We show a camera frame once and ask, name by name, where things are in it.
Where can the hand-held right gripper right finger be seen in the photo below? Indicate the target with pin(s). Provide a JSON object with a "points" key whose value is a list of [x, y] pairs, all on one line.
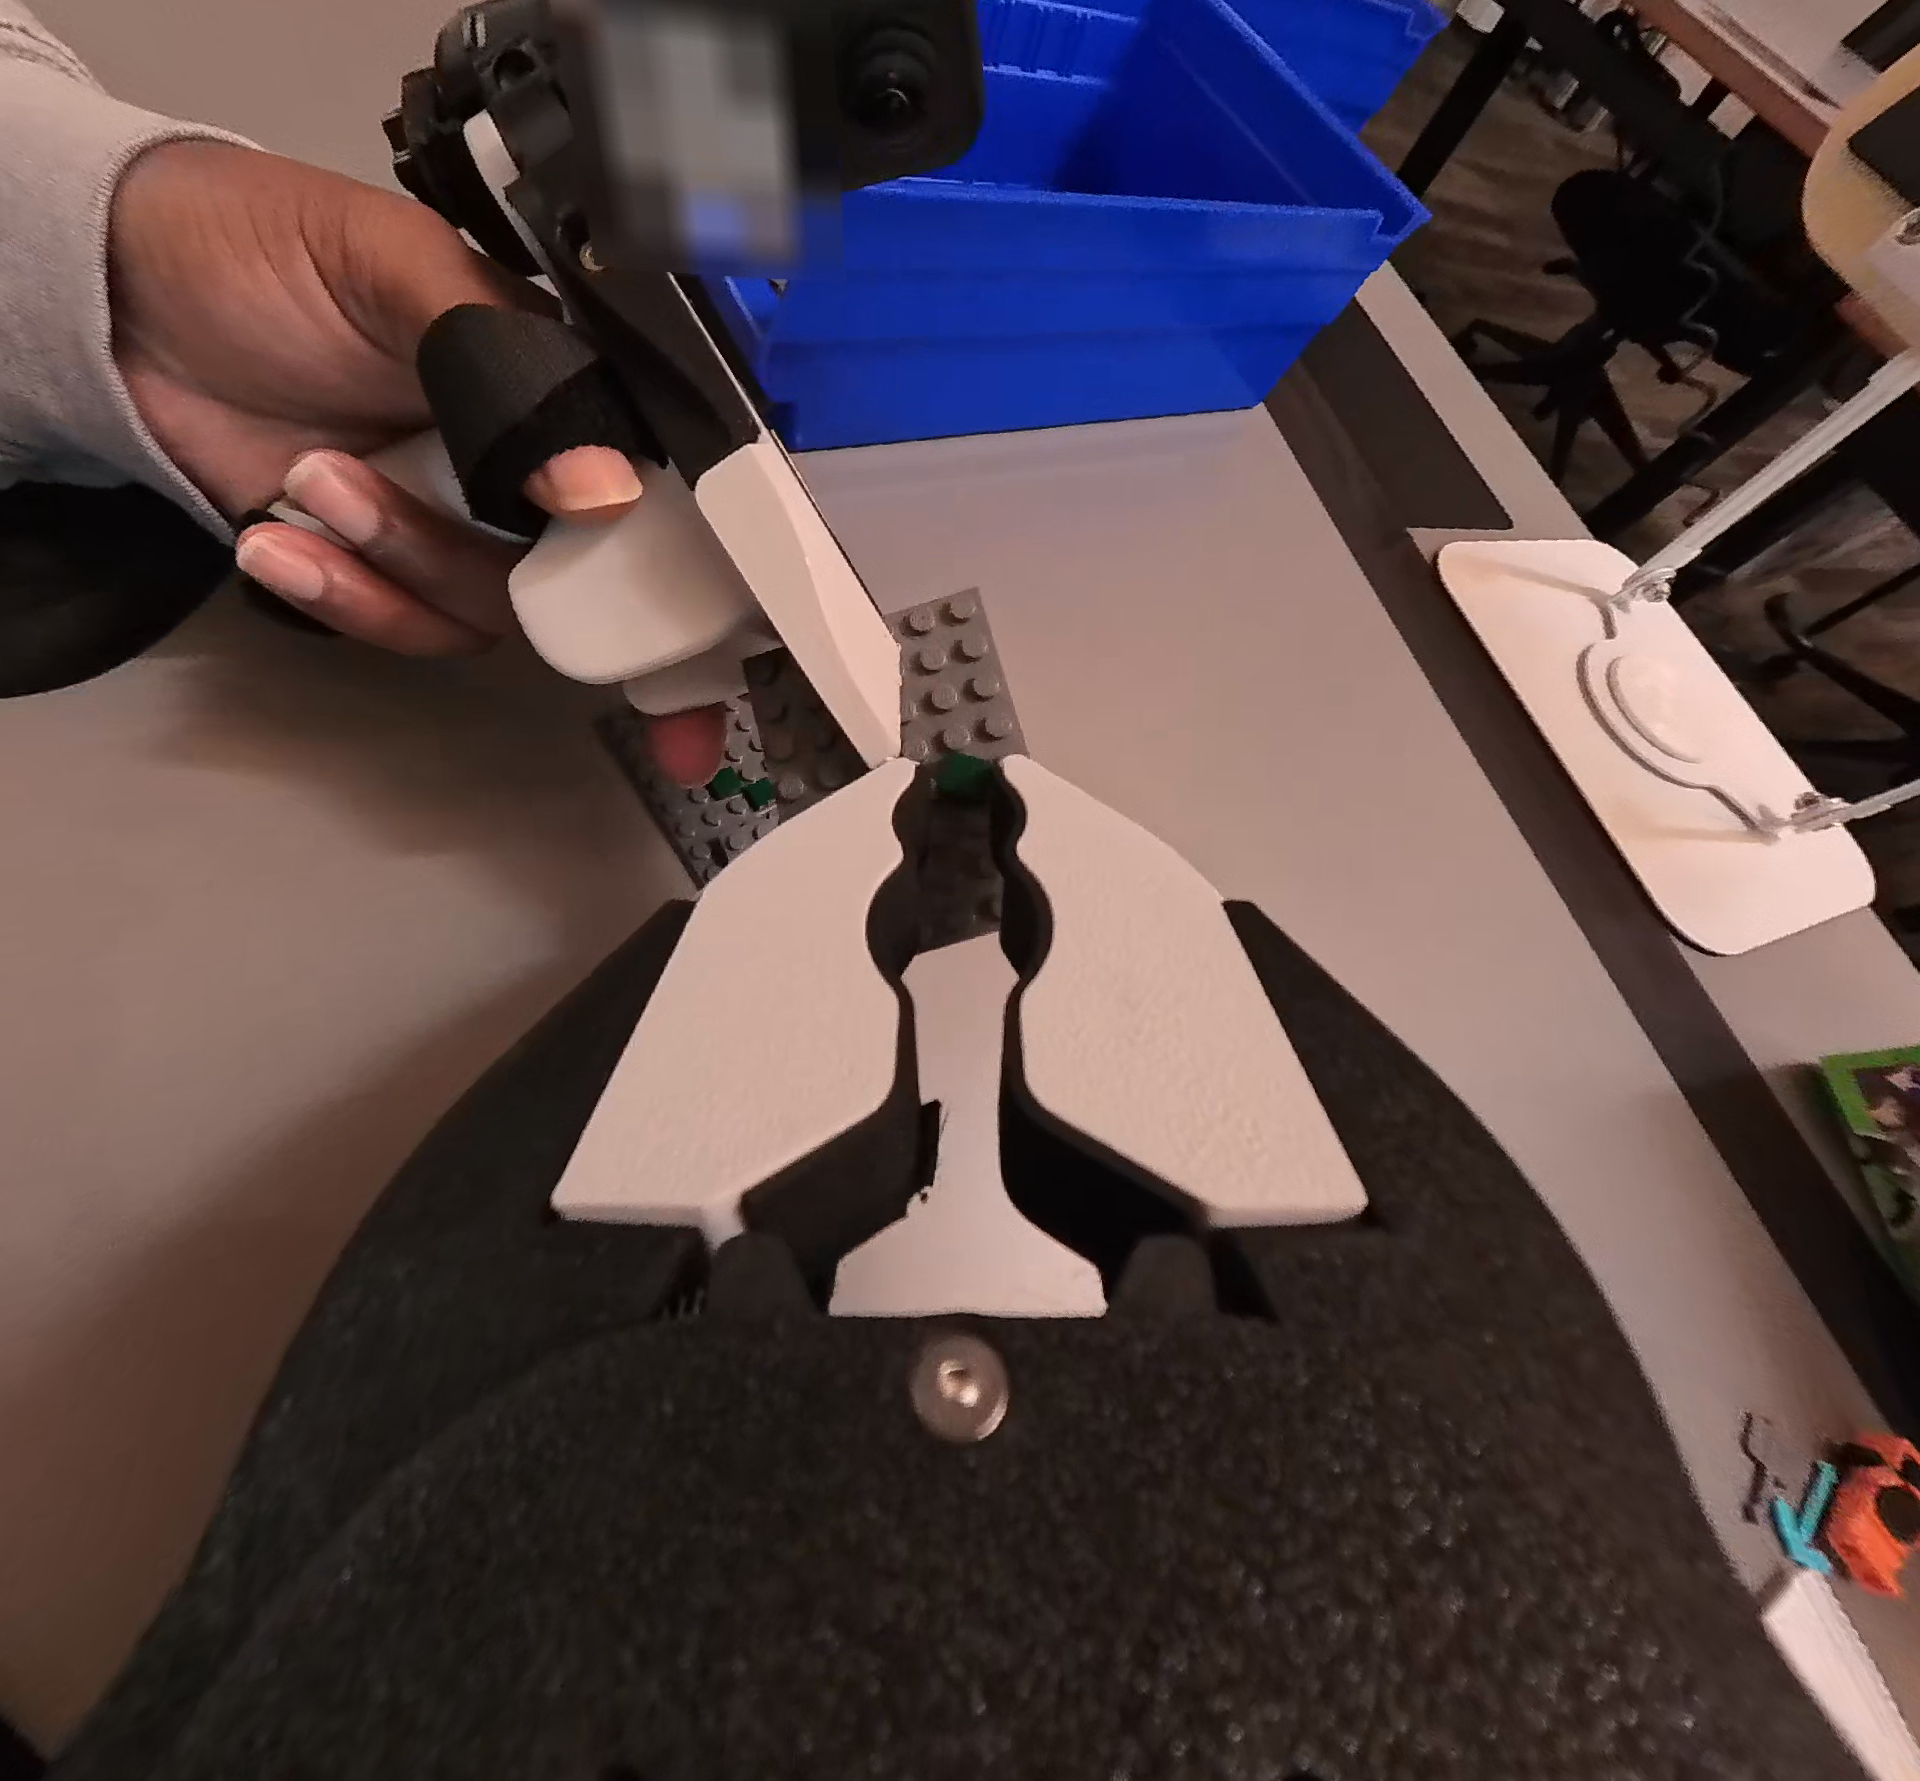
{"points": [[1187, 1046]]}

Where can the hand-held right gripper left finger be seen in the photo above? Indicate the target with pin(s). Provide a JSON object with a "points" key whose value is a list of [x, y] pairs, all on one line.
{"points": [[735, 1046]]}

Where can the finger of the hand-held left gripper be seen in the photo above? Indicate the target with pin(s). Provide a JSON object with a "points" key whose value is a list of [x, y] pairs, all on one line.
{"points": [[810, 581]]}

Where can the large dark grey lego plate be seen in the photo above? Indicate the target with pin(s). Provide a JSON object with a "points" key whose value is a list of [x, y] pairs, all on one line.
{"points": [[969, 680]]}

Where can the grey lego baseplate build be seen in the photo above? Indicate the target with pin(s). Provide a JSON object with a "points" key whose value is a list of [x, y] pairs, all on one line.
{"points": [[720, 835]]}

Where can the colourful lego box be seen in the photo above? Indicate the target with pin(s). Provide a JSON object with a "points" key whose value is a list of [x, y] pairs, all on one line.
{"points": [[1884, 1151]]}

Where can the orange and teal lego assembly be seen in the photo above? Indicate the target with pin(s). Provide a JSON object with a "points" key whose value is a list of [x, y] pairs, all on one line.
{"points": [[1875, 1510]]}

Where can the person's left hand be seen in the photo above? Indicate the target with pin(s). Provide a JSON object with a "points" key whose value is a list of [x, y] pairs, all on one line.
{"points": [[270, 311]]}

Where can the black mesh chair armrest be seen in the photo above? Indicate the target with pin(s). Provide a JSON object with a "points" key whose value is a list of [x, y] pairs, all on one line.
{"points": [[91, 612]]}

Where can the white stand base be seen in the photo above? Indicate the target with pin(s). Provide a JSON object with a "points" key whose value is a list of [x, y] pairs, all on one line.
{"points": [[1546, 641]]}

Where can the black office chair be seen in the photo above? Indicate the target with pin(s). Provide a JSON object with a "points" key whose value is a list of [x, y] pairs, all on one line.
{"points": [[1627, 250]]}

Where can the white instruction sheet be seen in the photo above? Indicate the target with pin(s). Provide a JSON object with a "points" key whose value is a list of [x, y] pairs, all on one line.
{"points": [[1830, 1677]]}

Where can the wood-rimmed panel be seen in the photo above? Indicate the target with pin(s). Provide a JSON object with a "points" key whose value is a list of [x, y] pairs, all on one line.
{"points": [[1839, 205]]}

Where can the brown-edged white table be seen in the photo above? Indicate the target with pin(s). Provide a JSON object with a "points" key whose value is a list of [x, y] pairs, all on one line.
{"points": [[1800, 10]]}

